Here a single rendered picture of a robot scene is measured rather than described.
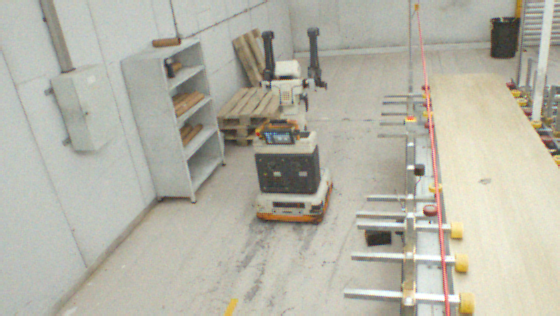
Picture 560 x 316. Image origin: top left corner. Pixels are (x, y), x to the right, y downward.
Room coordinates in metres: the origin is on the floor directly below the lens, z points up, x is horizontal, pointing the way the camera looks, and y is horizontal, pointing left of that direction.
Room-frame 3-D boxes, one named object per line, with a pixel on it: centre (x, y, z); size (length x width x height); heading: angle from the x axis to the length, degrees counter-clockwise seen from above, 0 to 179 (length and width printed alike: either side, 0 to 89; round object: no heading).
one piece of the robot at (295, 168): (3.58, -0.03, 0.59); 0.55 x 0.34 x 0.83; 72
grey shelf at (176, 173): (4.48, 1.08, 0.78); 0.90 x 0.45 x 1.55; 162
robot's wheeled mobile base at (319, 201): (3.67, -0.06, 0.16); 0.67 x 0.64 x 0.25; 162
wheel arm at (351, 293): (1.33, -0.41, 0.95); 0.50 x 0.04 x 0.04; 72
